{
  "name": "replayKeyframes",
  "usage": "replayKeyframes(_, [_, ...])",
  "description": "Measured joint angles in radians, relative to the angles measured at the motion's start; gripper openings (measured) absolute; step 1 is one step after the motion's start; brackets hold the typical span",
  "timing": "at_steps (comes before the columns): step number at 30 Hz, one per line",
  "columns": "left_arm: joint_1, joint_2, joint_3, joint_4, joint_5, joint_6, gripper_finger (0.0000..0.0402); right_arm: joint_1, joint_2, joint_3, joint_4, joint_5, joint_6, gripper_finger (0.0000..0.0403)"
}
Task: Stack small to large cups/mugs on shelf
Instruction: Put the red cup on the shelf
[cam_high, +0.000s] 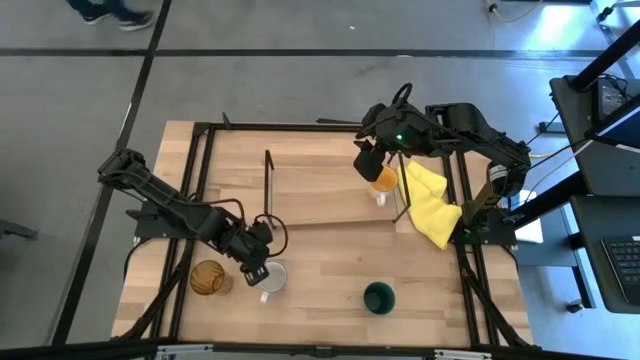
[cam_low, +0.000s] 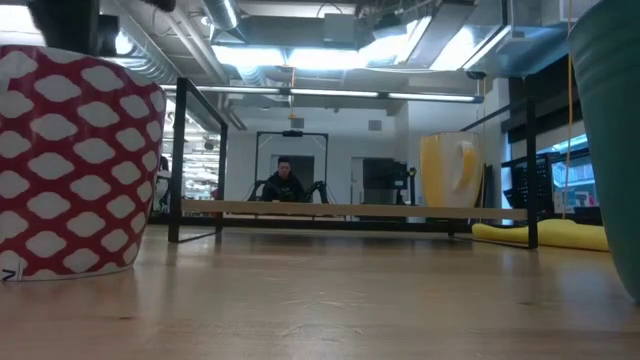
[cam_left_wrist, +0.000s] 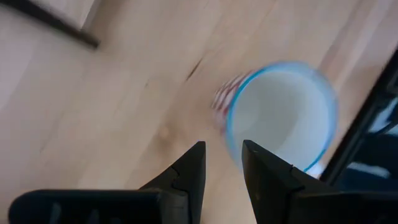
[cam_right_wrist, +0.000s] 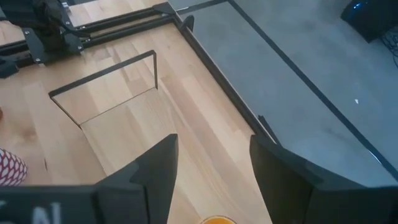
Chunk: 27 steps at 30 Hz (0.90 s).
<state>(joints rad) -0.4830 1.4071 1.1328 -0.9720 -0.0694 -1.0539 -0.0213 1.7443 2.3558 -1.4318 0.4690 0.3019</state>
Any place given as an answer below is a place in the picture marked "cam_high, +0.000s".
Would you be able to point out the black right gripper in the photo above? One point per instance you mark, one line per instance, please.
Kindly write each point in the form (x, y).
(395, 130)

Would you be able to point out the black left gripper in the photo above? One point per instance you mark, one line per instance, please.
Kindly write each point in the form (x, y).
(250, 247)

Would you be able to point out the white mug red lattice pattern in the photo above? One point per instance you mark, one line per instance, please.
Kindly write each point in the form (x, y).
(277, 285)

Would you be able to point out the dark green cup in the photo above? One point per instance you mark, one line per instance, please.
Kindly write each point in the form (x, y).
(379, 298)

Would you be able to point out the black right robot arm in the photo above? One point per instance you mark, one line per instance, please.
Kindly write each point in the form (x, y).
(492, 150)

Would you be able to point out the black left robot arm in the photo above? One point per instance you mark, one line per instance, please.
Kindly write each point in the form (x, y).
(170, 207)

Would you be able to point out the amber ribbed glass cup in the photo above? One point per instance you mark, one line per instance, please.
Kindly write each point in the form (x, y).
(206, 277)

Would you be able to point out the yellow cloth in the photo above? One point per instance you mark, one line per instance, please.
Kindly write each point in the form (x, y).
(430, 205)

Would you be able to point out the dark grey desk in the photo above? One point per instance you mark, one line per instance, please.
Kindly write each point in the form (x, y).
(600, 165)

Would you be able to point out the dark grey floor stand foot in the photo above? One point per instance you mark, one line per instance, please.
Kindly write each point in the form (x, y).
(17, 231)

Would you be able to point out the black device on desk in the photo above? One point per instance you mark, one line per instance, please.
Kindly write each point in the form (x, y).
(611, 97)

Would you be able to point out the black diagonal beam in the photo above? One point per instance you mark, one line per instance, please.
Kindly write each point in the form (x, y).
(607, 57)

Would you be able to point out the person's foot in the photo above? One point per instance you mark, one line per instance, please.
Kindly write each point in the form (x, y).
(132, 20)
(95, 17)

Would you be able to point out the black laptop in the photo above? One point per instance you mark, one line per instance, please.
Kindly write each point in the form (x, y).
(625, 265)

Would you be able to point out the black aluminium table frame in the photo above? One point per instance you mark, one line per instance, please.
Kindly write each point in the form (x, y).
(300, 128)

